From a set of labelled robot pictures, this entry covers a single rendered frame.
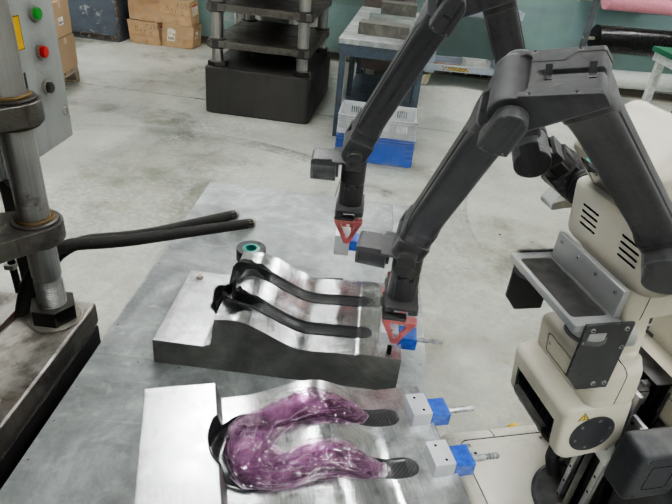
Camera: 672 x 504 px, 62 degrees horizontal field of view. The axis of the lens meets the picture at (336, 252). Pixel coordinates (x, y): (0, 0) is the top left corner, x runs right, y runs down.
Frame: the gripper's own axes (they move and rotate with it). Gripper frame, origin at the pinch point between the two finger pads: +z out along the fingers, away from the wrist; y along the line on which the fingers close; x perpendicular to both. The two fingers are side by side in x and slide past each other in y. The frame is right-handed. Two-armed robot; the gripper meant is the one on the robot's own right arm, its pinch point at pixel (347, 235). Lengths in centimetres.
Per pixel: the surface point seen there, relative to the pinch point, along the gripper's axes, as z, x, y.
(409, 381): 15.0, 16.7, 32.5
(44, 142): -16, -73, 0
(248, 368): 13.0, -16.7, 36.3
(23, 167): -22, -61, 27
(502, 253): 97, 90, -169
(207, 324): 8.4, -26.9, 29.5
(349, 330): 6.6, 3.0, 28.4
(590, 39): 25, 216, -494
